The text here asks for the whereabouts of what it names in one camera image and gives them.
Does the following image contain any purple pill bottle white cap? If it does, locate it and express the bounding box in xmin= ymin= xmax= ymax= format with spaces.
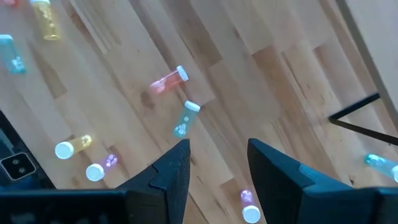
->
xmin=85 ymin=153 xmax=119 ymax=182
xmin=239 ymin=189 xmax=262 ymax=224

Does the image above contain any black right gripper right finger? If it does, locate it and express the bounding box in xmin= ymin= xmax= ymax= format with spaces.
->
xmin=248 ymin=139 xmax=354 ymax=224

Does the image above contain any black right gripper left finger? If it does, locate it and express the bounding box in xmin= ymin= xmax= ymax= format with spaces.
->
xmin=115 ymin=139 xmax=191 ymax=224

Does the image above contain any teal pill bottle white cap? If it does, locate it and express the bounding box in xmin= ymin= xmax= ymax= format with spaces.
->
xmin=173 ymin=100 xmax=201 ymax=139
xmin=0 ymin=34 xmax=27 ymax=75
xmin=364 ymin=153 xmax=398 ymax=184

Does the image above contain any red pill bottle white cap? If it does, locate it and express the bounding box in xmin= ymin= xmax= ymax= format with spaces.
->
xmin=149 ymin=65 xmax=190 ymax=96

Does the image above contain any black front frame bar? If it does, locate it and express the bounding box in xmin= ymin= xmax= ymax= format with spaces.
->
xmin=0 ymin=110 xmax=56 ymax=190

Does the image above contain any black table-level camera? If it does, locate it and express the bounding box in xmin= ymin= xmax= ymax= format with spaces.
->
xmin=0 ymin=151 xmax=37 ymax=182

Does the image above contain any yellow pill bottle white cap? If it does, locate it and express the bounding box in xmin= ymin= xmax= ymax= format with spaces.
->
xmin=29 ymin=0 xmax=62 ymax=41
xmin=54 ymin=134 xmax=93 ymax=161

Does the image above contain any wooden shelf black metal frame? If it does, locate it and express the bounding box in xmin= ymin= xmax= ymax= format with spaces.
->
xmin=328 ymin=0 xmax=398 ymax=146

